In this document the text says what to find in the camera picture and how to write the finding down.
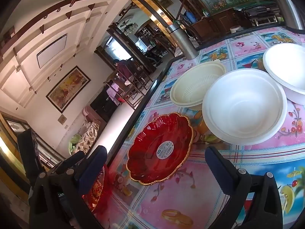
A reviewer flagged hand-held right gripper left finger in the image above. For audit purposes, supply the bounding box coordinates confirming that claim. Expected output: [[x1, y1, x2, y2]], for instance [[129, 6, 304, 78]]
[[29, 145, 108, 229]]

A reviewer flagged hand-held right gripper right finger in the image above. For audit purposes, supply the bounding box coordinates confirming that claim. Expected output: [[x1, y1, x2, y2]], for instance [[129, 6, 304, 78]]
[[205, 146, 284, 229]]

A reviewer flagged red plate with gold rim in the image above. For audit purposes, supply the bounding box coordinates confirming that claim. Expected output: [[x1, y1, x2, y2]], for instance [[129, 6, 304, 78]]
[[82, 163, 112, 214], [126, 112, 194, 186]]

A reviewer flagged white plate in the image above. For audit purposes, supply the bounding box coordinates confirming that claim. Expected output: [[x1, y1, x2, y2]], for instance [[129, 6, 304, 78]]
[[202, 69, 288, 146]]

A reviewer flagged cream plastic bowl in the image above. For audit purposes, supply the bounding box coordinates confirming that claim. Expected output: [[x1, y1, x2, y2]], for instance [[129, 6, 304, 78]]
[[170, 60, 227, 111]]

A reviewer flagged white foam bowl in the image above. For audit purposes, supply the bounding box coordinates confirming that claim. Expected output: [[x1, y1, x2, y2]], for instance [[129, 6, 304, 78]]
[[262, 43, 305, 105]]

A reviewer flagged green cushion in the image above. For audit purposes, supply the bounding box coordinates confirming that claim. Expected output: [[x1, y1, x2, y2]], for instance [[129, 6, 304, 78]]
[[69, 135, 83, 155]]

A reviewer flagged leaf patterned blanket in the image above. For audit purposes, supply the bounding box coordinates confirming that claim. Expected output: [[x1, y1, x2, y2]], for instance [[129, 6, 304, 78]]
[[77, 122, 99, 153]]

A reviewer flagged printed fruit tablecloth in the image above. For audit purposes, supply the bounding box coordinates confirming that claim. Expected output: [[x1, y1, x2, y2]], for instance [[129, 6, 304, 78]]
[[95, 27, 305, 229]]

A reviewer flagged black low cabinet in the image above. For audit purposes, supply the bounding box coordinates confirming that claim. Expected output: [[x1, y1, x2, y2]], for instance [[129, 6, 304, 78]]
[[91, 91, 120, 122]]

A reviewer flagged table with pink cloth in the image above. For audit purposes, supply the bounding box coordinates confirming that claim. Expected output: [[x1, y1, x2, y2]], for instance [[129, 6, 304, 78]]
[[107, 82, 120, 101]]

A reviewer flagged wooden dining chair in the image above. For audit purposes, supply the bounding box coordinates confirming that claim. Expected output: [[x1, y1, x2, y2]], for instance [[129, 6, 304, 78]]
[[117, 81, 148, 110]]

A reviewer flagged light wooden cabinet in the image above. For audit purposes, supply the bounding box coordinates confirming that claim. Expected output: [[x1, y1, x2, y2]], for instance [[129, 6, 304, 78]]
[[0, 114, 31, 196]]

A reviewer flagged rectangular ceiling light panel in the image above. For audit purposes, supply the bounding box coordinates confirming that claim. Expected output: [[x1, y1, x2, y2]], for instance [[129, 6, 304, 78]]
[[36, 34, 68, 69]]

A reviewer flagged steel thermos flask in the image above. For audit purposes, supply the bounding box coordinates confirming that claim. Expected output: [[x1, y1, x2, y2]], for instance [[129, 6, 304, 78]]
[[166, 24, 198, 60]]

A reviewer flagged wooden chair with pillow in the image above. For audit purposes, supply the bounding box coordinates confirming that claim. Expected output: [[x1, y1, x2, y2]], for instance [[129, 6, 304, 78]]
[[179, 0, 205, 47]]

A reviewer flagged wooden sideboard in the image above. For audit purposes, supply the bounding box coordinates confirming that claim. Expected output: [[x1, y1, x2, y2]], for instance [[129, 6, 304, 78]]
[[191, 7, 236, 41]]

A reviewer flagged green topped table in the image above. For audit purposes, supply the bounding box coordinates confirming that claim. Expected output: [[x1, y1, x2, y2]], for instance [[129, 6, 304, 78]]
[[234, 0, 284, 27]]

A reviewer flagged framed wall painting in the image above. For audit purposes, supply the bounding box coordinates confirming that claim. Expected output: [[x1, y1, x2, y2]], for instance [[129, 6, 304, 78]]
[[46, 65, 91, 114]]

